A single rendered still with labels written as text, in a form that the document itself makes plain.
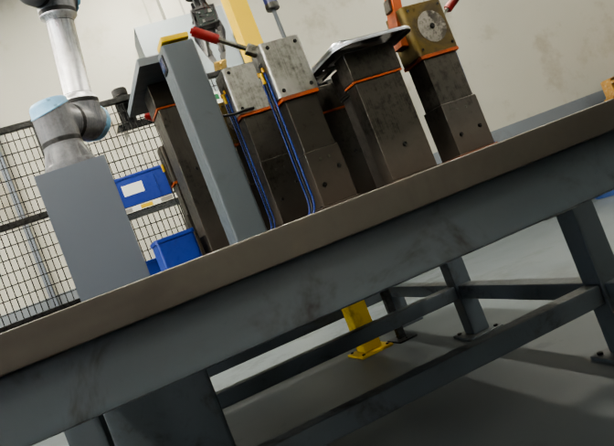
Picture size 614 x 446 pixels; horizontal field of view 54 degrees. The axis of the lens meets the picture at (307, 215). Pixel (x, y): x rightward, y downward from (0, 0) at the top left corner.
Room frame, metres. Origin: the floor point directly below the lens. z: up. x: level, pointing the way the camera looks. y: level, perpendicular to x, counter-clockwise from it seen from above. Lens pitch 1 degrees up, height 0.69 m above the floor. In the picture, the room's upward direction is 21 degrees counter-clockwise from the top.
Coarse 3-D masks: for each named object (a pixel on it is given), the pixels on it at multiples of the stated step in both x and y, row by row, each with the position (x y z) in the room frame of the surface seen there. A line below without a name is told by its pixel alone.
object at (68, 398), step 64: (512, 192) 0.80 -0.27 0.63; (576, 192) 0.83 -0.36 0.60; (320, 256) 0.73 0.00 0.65; (384, 256) 0.75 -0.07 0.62; (448, 256) 0.77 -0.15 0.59; (576, 256) 1.80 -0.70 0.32; (192, 320) 0.68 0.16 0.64; (256, 320) 0.70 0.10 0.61; (320, 320) 3.20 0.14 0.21; (384, 320) 2.47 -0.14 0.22; (0, 384) 0.62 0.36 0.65; (64, 384) 0.64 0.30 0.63; (128, 384) 0.65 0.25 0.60; (256, 384) 2.31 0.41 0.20; (384, 384) 1.60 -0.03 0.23
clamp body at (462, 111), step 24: (432, 0) 1.33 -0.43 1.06; (408, 24) 1.30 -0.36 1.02; (432, 24) 1.32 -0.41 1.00; (408, 48) 1.32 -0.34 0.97; (432, 48) 1.31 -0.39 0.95; (456, 48) 1.34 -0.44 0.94; (432, 72) 1.31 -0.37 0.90; (456, 72) 1.34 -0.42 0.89; (432, 96) 1.33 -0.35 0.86; (456, 96) 1.33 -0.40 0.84; (432, 120) 1.35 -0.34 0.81; (456, 120) 1.31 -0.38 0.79; (480, 120) 1.33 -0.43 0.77; (456, 144) 1.31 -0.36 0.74; (480, 144) 1.33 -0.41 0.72
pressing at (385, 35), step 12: (372, 36) 1.17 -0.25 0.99; (384, 36) 1.24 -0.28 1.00; (396, 36) 1.26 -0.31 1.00; (336, 48) 1.16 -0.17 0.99; (348, 48) 1.23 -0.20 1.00; (360, 48) 1.27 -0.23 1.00; (324, 60) 1.21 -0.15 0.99; (312, 72) 1.27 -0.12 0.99; (324, 72) 1.35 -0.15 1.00; (324, 84) 1.46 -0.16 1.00
